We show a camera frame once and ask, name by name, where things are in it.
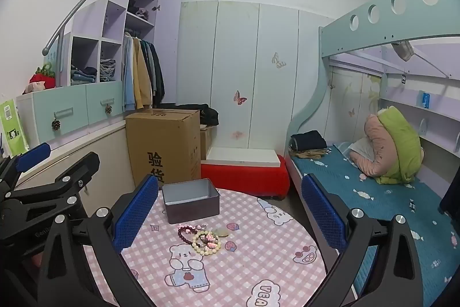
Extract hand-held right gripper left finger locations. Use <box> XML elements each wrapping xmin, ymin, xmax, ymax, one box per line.
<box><xmin>38</xmin><ymin>175</ymin><xmax>159</xmax><ymax>307</ymax></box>

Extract pink and green quilt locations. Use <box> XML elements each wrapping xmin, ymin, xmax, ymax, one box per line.
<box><xmin>349</xmin><ymin>106</ymin><xmax>425</xmax><ymax>185</ymax></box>

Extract cream bead bracelet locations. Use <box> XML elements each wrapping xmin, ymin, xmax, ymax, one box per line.
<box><xmin>191</xmin><ymin>230</ymin><xmax>221</xmax><ymax>256</ymax></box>

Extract dark cloth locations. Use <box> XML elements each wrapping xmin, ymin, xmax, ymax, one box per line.
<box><xmin>440</xmin><ymin>170</ymin><xmax>460</xmax><ymax>221</ymax></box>

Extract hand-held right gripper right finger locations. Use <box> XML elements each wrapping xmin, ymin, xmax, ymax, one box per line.
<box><xmin>301</xmin><ymin>173</ymin><xmax>428</xmax><ymax>307</ymax></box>

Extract pink plush toy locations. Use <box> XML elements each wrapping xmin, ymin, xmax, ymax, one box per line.
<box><xmin>22</xmin><ymin>81</ymin><xmax>45</xmax><ymax>95</ymax></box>

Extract pink checkered tablecloth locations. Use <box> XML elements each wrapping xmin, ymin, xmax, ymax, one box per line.
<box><xmin>83</xmin><ymin>186</ymin><xmax>340</xmax><ymax>307</ymax></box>

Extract teal bunk bed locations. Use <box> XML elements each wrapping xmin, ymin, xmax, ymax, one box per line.
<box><xmin>285</xmin><ymin>0</ymin><xmax>460</xmax><ymax>307</ymax></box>

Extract blue candy print bedsheet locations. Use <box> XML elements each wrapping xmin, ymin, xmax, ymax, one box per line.
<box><xmin>291</xmin><ymin>143</ymin><xmax>460</xmax><ymax>307</ymax></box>

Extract grey metal tin box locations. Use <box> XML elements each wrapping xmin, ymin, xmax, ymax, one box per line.
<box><xmin>162</xmin><ymin>178</ymin><xmax>221</xmax><ymax>225</ymax></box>

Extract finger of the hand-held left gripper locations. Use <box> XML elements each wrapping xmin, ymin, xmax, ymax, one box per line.
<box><xmin>0</xmin><ymin>142</ymin><xmax>51</xmax><ymax>192</ymax></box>
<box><xmin>14</xmin><ymin>152</ymin><xmax>100</xmax><ymax>207</ymax></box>

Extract yellow hanging jacket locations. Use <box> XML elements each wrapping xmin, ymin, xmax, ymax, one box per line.
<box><xmin>132</xmin><ymin>37</ymin><xmax>153</xmax><ymax>110</ymax></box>

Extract dark hanging jackets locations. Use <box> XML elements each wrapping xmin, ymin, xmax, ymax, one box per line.
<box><xmin>142</xmin><ymin>41</ymin><xmax>165</xmax><ymax>102</ymax></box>

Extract dark red bead bracelet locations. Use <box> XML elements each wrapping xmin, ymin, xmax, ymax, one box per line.
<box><xmin>178</xmin><ymin>225</ymin><xmax>205</xmax><ymax>246</ymax></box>

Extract white pillow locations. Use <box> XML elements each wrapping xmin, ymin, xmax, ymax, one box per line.
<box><xmin>347</xmin><ymin>138</ymin><xmax>376</xmax><ymax>162</ymax></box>

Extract white wardrobe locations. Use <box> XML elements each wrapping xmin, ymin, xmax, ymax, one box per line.
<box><xmin>174</xmin><ymin>0</ymin><xmax>335</xmax><ymax>155</ymax></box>

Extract dark clothes in shelf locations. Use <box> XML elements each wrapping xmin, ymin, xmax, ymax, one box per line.
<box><xmin>127</xmin><ymin>0</ymin><xmax>150</xmax><ymax>20</ymax></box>

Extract black clothes pile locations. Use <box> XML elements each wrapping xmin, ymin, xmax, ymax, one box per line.
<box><xmin>169</xmin><ymin>104</ymin><xmax>220</xmax><ymax>128</ymax></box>

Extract red strawberry plush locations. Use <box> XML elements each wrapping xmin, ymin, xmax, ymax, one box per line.
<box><xmin>29</xmin><ymin>63</ymin><xmax>56</xmax><ymax>89</ymax></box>

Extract teal drawer cabinet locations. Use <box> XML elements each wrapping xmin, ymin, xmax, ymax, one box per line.
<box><xmin>16</xmin><ymin>80</ymin><xmax>126</xmax><ymax>149</ymax></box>

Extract grey bed lamp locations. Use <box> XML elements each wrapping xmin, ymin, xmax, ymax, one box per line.
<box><xmin>392</xmin><ymin>40</ymin><xmax>415</xmax><ymax>62</ymax></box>

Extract pink charm bracelet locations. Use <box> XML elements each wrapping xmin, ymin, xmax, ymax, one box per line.
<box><xmin>199</xmin><ymin>233</ymin><xmax>221</xmax><ymax>252</ymax></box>

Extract white board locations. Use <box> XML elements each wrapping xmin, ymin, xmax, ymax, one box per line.
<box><xmin>201</xmin><ymin>147</ymin><xmax>286</xmax><ymax>169</ymax></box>

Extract folded dark jeans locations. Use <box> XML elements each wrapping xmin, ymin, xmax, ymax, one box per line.
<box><xmin>70</xmin><ymin>65</ymin><xmax>97</xmax><ymax>83</ymax></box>

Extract folded light jeans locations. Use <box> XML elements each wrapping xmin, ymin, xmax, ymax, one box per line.
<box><xmin>99</xmin><ymin>58</ymin><xmax>117</xmax><ymax>82</ymax></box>

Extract green and white package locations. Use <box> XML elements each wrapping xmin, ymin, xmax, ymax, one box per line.
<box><xmin>0</xmin><ymin>99</ymin><xmax>29</xmax><ymax>157</ymax></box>

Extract beige cabinet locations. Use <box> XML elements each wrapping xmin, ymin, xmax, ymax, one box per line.
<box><xmin>14</xmin><ymin>120</ymin><xmax>137</xmax><ymax>218</ymax></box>

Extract light blue hanging shirt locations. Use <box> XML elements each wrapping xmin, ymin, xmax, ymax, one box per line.
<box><xmin>123</xmin><ymin>35</ymin><xmax>138</xmax><ymax>111</ymax></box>

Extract folded beige clothes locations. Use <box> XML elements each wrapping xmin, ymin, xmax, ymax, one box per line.
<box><xmin>291</xmin><ymin>148</ymin><xmax>333</xmax><ymax>161</ymax></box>

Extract large cardboard box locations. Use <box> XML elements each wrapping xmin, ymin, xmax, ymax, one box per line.
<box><xmin>125</xmin><ymin>108</ymin><xmax>202</xmax><ymax>190</ymax></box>

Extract folded dark clothes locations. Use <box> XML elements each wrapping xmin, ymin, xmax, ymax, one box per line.
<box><xmin>289</xmin><ymin>130</ymin><xmax>328</xmax><ymax>151</ymax></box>

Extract red storage bench white top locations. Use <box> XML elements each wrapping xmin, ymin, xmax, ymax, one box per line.
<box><xmin>200</xmin><ymin>163</ymin><xmax>291</xmax><ymax>200</ymax></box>

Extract small cardboard box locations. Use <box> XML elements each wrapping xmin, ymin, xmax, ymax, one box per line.
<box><xmin>199</xmin><ymin>125</ymin><xmax>213</xmax><ymax>161</ymax></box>

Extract purple shelf unit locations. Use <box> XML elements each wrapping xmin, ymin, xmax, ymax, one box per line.
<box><xmin>57</xmin><ymin>0</ymin><xmax>160</xmax><ymax>88</ymax></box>

